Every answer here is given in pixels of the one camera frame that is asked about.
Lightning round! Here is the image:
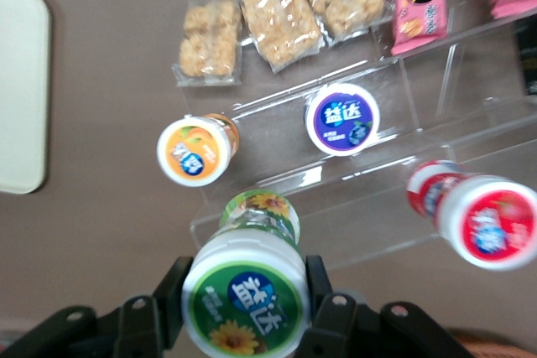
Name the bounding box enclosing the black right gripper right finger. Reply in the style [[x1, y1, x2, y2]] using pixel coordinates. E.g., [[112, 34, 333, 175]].
[[303, 253, 382, 358]]

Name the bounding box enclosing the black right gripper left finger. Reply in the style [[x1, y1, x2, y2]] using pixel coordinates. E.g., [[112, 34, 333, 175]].
[[112, 254, 195, 358]]

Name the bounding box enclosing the green gum bottle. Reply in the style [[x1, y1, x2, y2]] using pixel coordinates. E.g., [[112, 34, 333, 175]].
[[180, 189, 312, 358]]

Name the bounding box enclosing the orange gum bottle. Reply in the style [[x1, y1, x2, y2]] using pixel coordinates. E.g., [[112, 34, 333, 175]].
[[155, 112, 242, 189]]

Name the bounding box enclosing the red gum bottle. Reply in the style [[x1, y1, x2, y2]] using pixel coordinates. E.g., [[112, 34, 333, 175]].
[[404, 159, 537, 272]]

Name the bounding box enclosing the blue gum bottle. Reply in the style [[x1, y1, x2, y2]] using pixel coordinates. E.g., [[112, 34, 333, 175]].
[[303, 82, 383, 158]]

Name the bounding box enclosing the cream plastic tray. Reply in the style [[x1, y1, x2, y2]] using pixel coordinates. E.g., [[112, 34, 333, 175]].
[[0, 0, 53, 196]]

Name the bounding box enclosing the black gum box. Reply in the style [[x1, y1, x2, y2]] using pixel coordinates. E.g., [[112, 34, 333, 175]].
[[514, 18, 537, 98]]

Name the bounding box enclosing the clear acrylic tiered stand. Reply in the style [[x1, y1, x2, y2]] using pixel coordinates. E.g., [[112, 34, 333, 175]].
[[173, 8, 537, 272]]

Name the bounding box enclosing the round wicker basket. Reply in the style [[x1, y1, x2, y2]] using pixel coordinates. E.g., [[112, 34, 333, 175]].
[[451, 328, 537, 358]]

